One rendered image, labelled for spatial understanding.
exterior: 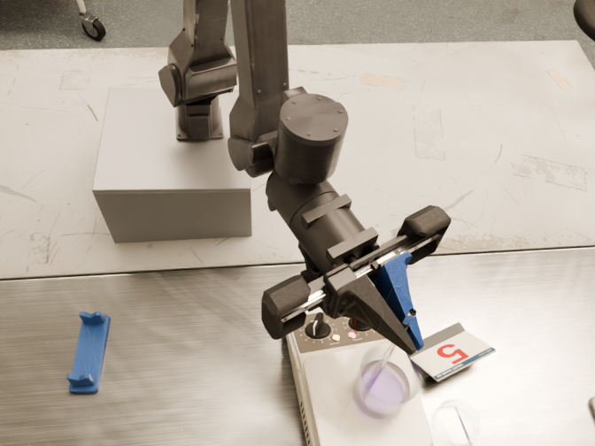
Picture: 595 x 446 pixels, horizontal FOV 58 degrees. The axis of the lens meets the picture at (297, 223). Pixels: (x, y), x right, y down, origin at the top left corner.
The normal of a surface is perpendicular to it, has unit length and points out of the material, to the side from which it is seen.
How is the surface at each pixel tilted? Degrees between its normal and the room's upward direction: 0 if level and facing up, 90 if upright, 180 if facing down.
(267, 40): 73
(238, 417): 0
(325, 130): 4
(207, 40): 100
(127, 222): 90
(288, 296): 1
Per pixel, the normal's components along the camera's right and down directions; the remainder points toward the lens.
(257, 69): 0.49, 0.55
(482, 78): 0.05, -0.55
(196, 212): 0.10, 0.83
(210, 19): 0.45, 0.84
